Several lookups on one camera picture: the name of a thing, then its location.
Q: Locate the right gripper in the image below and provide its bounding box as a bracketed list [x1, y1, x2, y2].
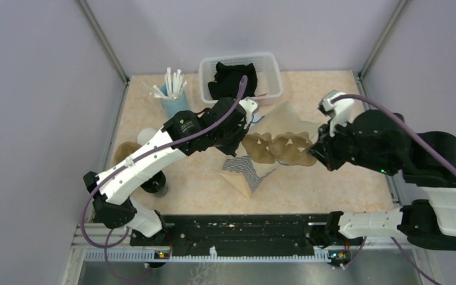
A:
[308, 115, 398, 178]

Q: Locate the checkered paper takeout bag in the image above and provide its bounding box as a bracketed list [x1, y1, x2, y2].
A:
[220, 102, 319, 198]

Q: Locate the brown cardboard cup carrier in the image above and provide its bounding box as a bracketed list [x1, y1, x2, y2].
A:
[111, 141, 141, 167]
[242, 132, 317, 166]

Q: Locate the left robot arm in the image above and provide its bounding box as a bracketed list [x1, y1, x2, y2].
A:
[83, 98, 259, 245]

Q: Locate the black cloth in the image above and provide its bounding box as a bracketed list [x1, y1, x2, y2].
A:
[207, 62, 258, 100]

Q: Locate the white plastic basket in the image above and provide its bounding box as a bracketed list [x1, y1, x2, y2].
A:
[199, 52, 284, 106]

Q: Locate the blue straw holder cup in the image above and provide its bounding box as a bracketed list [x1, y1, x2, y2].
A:
[161, 91, 190, 118]

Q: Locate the white lid stack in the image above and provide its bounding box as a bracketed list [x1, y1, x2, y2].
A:
[136, 128, 157, 146]

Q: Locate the black paper cup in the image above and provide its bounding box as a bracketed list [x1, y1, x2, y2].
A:
[140, 171, 169, 197]

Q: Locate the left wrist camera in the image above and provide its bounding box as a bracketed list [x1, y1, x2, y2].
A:
[239, 97, 259, 129]

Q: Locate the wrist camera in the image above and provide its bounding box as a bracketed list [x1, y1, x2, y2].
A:
[239, 97, 259, 129]
[318, 90, 354, 137]

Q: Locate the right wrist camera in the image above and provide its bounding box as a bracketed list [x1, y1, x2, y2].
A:
[318, 90, 354, 137]

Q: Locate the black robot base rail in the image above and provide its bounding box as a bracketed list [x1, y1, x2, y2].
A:
[72, 214, 395, 267]

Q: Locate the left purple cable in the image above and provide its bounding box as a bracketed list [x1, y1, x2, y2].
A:
[79, 74, 249, 284]

